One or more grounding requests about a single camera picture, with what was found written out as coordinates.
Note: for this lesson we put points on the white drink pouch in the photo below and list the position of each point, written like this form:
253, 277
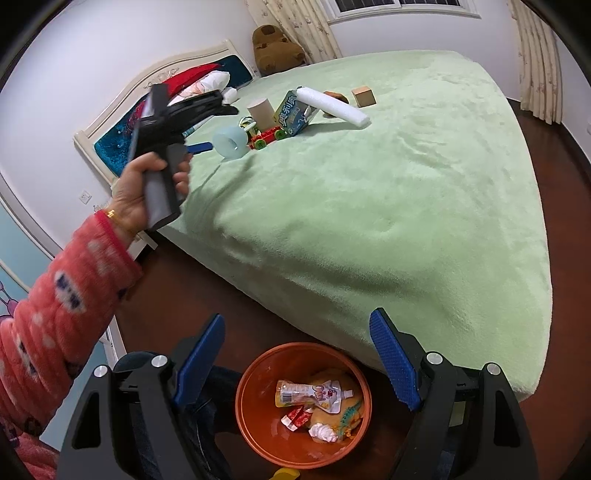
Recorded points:
318, 394

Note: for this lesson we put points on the floral beige curtain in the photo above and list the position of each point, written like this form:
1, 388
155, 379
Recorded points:
538, 60
304, 25

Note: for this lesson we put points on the blue snack box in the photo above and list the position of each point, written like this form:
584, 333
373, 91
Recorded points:
293, 113

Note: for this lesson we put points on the yellow plastic piece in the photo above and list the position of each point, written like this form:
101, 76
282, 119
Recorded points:
284, 474

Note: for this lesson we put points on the brown plush toy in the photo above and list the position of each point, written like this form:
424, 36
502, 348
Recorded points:
274, 48

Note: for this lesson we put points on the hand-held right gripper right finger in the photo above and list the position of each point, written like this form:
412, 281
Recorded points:
392, 360

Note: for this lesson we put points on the white wall socket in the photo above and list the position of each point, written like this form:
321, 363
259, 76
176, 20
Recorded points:
84, 197

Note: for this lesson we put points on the red snack wrapper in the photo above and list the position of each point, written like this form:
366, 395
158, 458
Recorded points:
298, 417

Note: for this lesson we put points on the translucent tape roll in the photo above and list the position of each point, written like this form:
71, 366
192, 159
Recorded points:
231, 144

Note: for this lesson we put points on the white crumpled wrapper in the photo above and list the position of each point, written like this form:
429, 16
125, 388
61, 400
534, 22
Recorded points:
322, 433

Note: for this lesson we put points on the white and blue folded quilt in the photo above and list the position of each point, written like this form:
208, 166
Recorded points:
231, 94

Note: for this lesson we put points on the white bedside table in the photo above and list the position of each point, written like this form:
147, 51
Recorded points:
147, 240

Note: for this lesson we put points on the bed with green cover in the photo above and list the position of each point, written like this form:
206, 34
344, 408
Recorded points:
369, 207

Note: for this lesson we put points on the red and white pillows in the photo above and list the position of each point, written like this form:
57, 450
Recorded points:
189, 76

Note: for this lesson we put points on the brown wooden piece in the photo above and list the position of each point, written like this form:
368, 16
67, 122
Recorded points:
339, 96

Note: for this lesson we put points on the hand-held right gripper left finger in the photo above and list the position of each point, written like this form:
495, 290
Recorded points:
198, 369

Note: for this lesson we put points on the colourful toy train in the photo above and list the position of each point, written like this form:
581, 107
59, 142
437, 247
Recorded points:
265, 136

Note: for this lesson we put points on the white framed window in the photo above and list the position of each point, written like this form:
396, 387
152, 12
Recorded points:
397, 7

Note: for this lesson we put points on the orange plastic bin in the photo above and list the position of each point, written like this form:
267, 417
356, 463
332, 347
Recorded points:
258, 429

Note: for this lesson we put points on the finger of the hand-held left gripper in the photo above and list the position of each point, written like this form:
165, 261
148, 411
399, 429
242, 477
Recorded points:
226, 110
201, 147

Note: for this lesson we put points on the wooden cube block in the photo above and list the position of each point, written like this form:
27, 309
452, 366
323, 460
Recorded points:
364, 97

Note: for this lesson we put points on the yellow snack bag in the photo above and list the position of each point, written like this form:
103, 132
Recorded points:
348, 417

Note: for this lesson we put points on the floral folded quilt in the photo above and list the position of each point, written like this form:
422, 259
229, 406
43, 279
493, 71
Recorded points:
214, 81

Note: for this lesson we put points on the white bed headboard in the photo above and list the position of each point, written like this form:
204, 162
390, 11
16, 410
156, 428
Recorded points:
138, 87

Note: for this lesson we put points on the person's left forearm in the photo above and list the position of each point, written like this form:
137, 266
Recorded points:
60, 314

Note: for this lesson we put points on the person's left hand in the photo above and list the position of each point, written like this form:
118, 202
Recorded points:
131, 194

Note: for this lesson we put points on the white foam tube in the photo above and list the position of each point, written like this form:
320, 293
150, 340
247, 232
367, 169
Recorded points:
332, 106

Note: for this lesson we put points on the beige paper cup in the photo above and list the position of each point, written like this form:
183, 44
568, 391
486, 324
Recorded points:
261, 113

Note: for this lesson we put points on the white and blue wardrobe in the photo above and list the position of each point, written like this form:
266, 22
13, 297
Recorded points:
27, 217

